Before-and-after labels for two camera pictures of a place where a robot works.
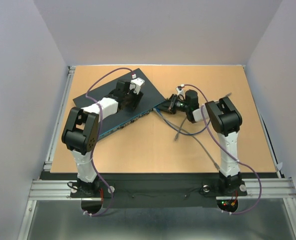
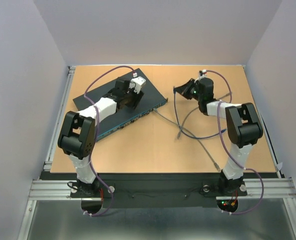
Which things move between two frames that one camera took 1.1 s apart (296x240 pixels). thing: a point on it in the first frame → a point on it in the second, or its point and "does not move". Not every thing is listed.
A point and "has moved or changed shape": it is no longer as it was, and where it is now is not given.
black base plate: (158, 191) does not move
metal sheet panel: (67, 219) does not move
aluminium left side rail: (71, 73) does not move
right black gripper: (168, 106) → (183, 89)
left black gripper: (137, 98) does not move
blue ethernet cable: (182, 132) has moved or changed shape
